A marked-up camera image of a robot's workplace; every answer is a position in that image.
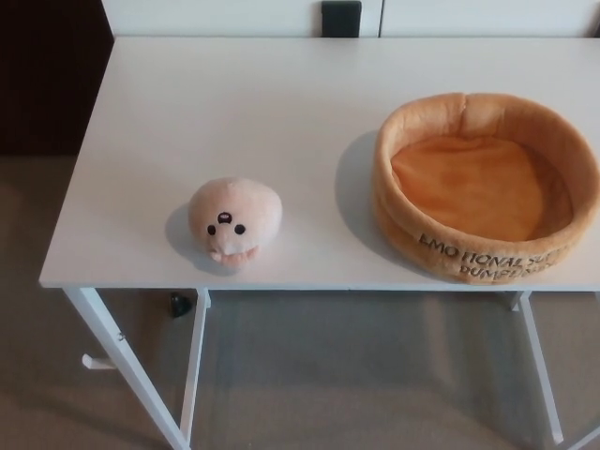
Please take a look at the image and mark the white plastic hook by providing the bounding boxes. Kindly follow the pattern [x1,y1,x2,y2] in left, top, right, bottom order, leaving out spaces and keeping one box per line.
[81,352,116,373]

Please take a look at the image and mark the dark brown wooden panel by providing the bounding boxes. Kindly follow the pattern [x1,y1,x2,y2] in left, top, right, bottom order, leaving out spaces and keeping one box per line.
[0,0,116,157]

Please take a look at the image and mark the pink plush dumpling toy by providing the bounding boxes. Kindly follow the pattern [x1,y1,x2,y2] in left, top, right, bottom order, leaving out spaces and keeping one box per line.
[187,176,285,275]

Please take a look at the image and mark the orange round plush plate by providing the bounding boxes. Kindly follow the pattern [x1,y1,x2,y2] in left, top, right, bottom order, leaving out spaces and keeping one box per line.
[371,91,600,286]

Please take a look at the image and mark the white metal table leg frame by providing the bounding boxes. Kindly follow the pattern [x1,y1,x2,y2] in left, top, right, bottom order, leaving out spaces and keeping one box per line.
[62,286,213,450]
[507,289,600,450]

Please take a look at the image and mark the small black round object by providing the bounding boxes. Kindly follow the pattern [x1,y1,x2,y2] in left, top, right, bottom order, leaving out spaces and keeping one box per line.
[168,291,194,320]

